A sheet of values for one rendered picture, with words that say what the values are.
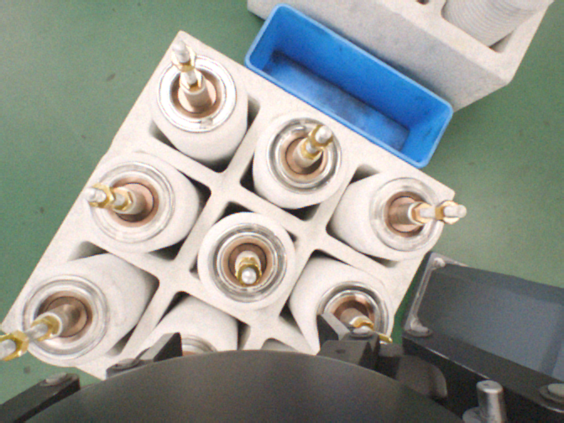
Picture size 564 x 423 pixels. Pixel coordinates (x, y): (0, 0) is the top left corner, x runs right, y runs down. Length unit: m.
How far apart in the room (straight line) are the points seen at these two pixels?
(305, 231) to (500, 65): 0.34
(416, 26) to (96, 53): 0.49
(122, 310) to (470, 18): 0.52
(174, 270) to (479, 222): 0.54
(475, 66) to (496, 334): 0.34
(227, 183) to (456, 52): 0.34
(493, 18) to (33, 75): 0.67
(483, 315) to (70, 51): 0.73
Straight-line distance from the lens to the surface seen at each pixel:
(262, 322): 0.41
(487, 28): 0.54
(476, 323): 0.53
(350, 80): 0.61
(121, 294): 0.36
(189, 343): 0.35
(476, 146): 0.73
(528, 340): 0.47
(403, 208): 0.35
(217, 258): 0.33
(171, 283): 0.41
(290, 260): 0.33
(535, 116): 0.82
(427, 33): 0.52
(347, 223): 0.39
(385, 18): 0.53
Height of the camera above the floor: 0.58
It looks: 83 degrees down
